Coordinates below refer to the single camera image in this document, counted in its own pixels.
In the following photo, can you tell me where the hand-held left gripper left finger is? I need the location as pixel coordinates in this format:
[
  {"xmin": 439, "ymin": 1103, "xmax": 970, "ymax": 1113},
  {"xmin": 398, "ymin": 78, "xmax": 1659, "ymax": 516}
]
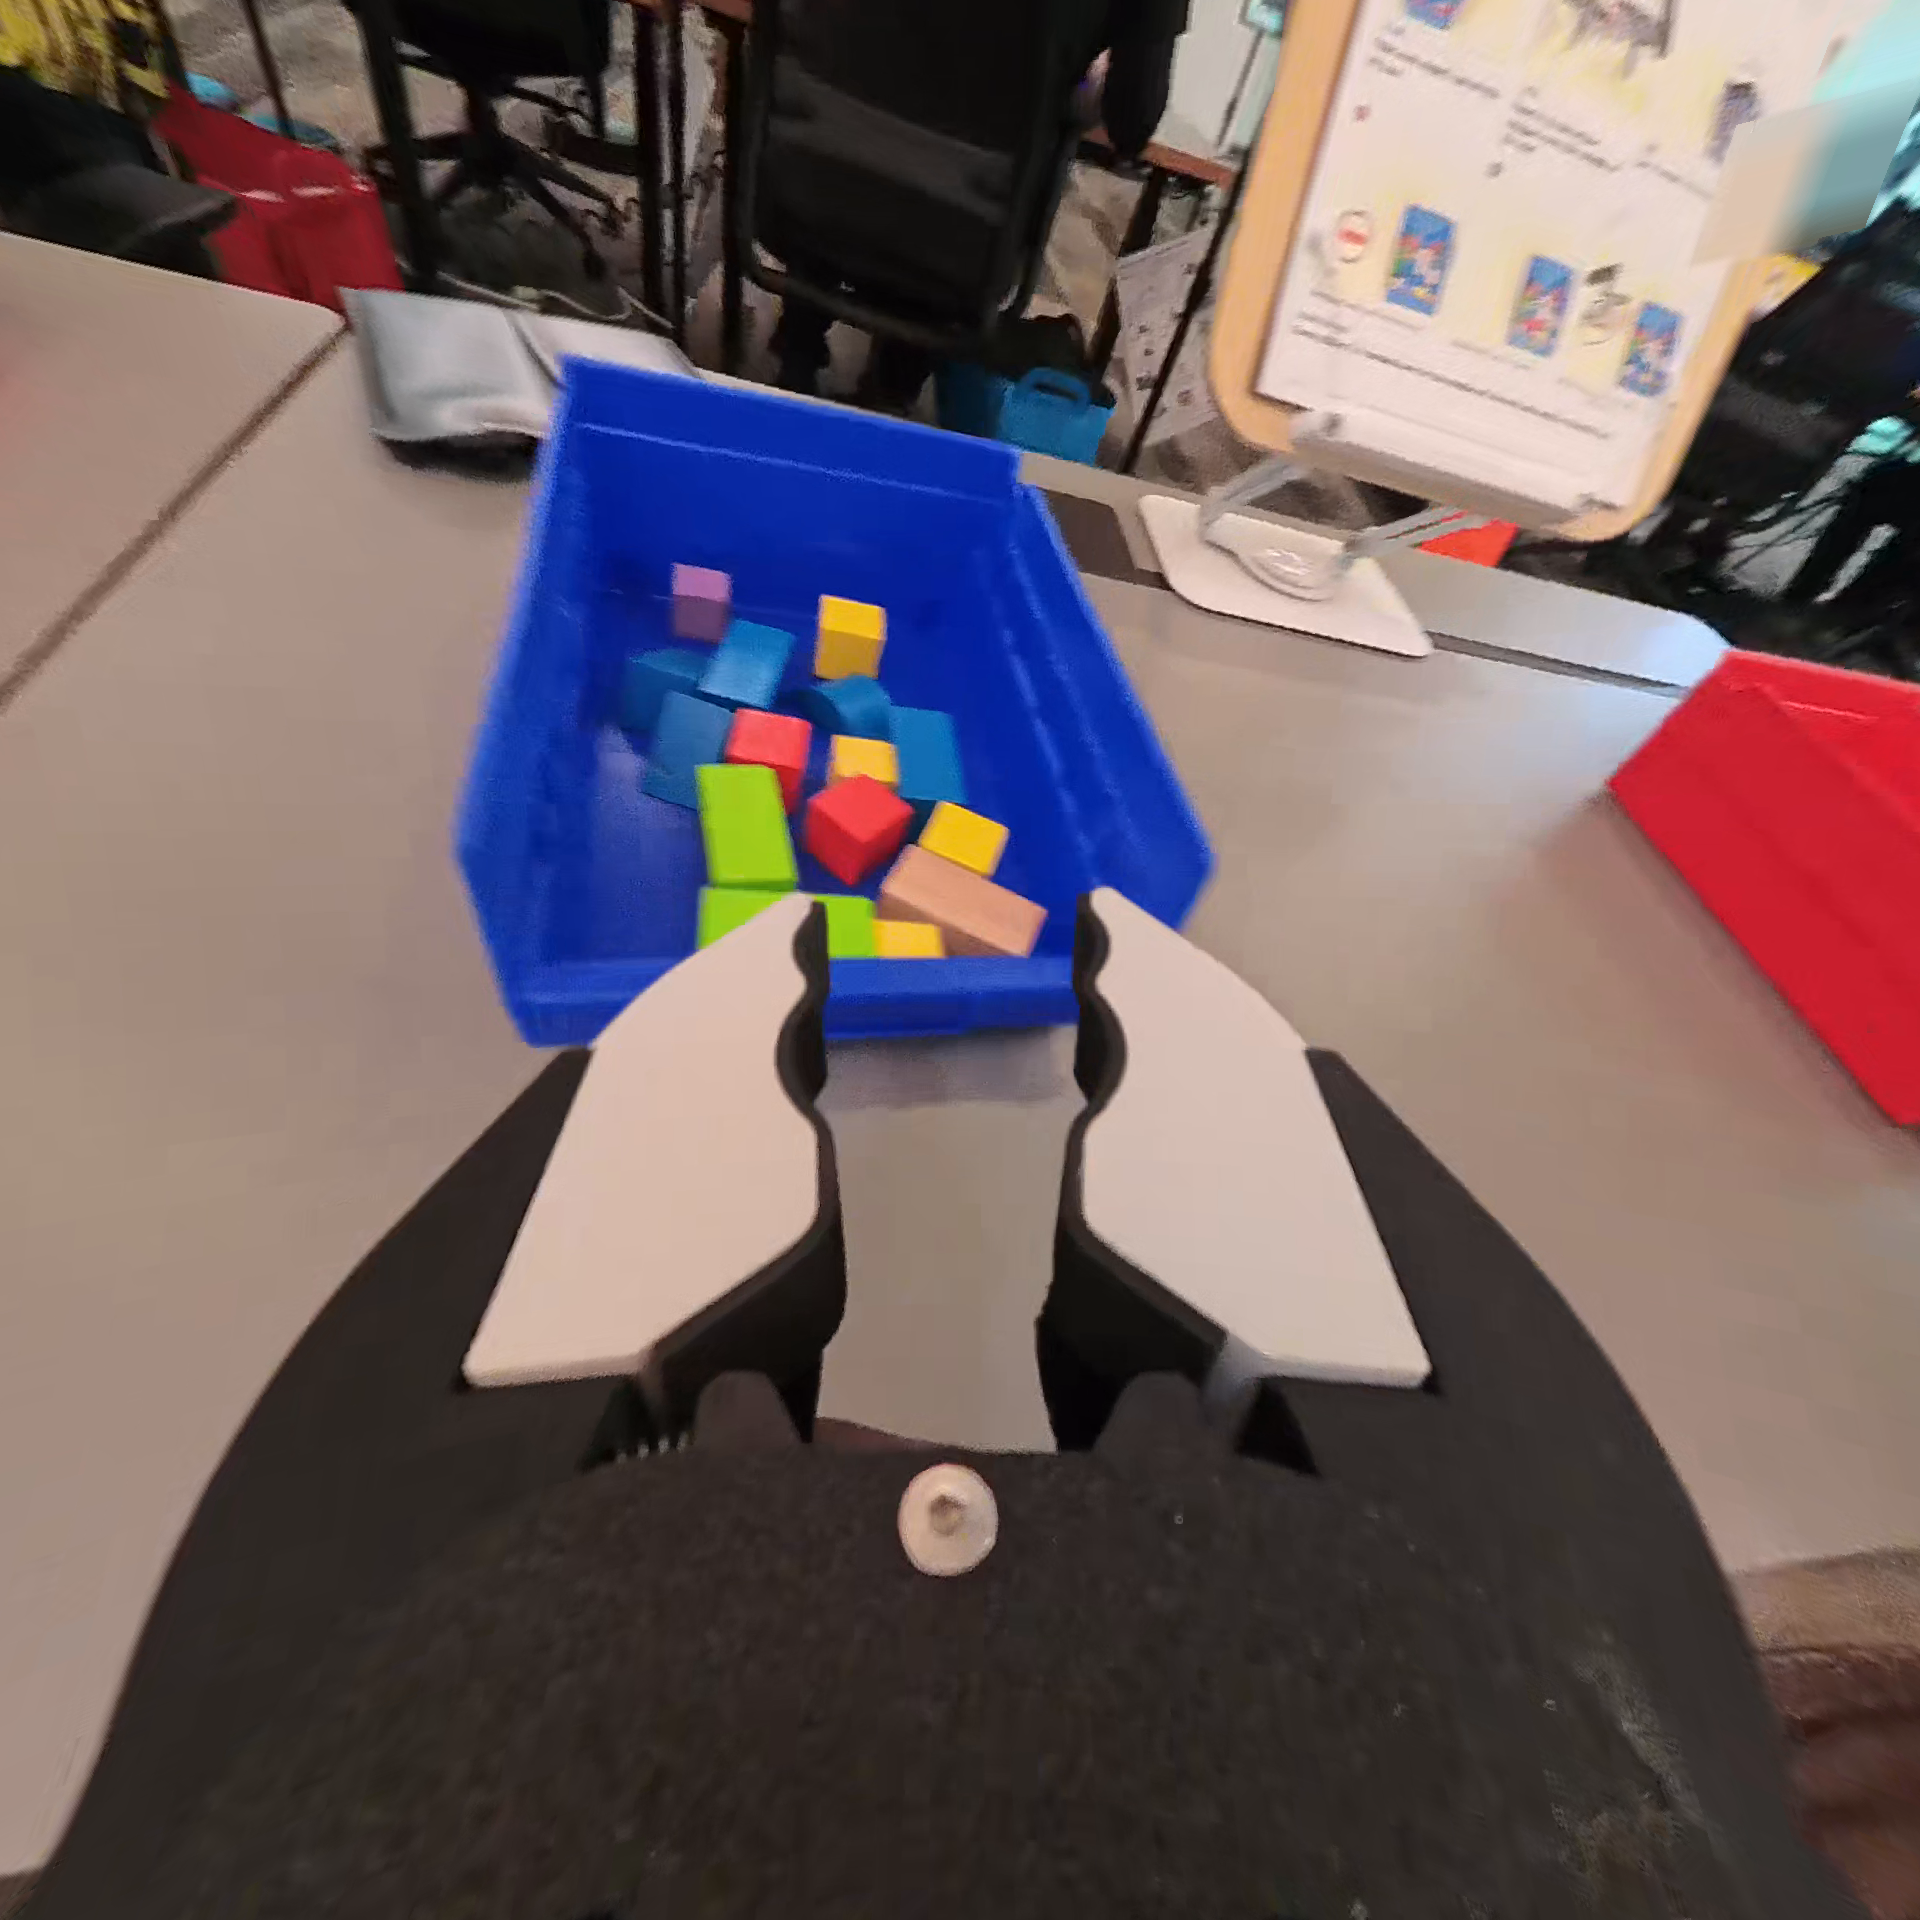
[{"xmin": 462, "ymin": 893, "xmax": 846, "ymax": 1418}]

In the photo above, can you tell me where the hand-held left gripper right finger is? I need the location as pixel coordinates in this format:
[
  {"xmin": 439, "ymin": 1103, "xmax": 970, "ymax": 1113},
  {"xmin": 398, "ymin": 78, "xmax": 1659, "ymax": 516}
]
[{"xmin": 1037, "ymin": 887, "xmax": 1435, "ymax": 1418}]

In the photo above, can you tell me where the pile of coloured wooden blocks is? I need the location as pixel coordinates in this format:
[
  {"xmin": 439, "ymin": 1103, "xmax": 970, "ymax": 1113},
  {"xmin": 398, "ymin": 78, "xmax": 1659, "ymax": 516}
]
[{"xmin": 623, "ymin": 562, "xmax": 1053, "ymax": 963}]

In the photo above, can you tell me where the blue plastic bin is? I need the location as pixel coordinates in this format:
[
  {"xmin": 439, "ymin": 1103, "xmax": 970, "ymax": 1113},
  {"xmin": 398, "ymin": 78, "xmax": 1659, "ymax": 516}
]
[{"xmin": 452, "ymin": 357, "xmax": 1217, "ymax": 1047}]

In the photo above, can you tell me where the red plastic bin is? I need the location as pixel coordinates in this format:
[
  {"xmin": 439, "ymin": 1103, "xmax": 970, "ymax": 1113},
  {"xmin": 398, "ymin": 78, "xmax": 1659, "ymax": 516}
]
[{"xmin": 1609, "ymin": 653, "xmax": 1920, "ymax": 1127}]

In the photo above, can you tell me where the grey desk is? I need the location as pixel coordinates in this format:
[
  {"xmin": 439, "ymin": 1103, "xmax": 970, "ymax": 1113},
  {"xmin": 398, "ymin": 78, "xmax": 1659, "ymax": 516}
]
[{"xmin": 0, "ymin": 233, "xmax": 1920, "ymax": 1804}]

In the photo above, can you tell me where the white board stand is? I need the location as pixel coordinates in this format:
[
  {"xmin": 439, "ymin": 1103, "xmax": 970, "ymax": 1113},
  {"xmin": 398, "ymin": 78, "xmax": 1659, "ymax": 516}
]
[{"xmin": 1143, "ymin": 423, "xmax": 1500, "ymax": 661}]

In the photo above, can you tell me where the blue floor tub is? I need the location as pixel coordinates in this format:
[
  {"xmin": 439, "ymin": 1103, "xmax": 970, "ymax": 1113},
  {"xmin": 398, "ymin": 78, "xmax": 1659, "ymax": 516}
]
[{"xmin": 938, "ymin": 363, "xmax": 1120, "ymax": 464}]

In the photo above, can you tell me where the person's brown clothing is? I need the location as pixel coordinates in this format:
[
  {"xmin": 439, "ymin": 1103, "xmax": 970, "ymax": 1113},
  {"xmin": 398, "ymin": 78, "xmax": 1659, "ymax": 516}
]
[{"xmin": 1741, "ymin": 1543, "xmax": 1920, "ymax": 1920}]

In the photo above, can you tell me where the white floor sign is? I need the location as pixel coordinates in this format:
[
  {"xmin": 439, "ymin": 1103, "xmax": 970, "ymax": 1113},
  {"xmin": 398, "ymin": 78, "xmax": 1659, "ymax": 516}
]
[{"xmin": 1105, "ymin": 225, "xmax": 1217, "ymax": 384}]

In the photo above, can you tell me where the instruction sheet board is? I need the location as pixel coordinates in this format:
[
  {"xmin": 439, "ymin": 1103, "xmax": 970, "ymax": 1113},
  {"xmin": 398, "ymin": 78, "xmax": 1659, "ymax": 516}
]
[{"xmin": 1208, "ymin": 0, "xmax": 1877, "ymax": 545}]

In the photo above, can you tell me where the red bag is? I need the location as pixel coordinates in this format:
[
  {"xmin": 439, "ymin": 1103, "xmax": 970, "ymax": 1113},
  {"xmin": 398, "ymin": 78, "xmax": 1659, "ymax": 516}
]
[{"xmin": 150, "ymin": 89, "xmax": 406, "ymax": 311}]

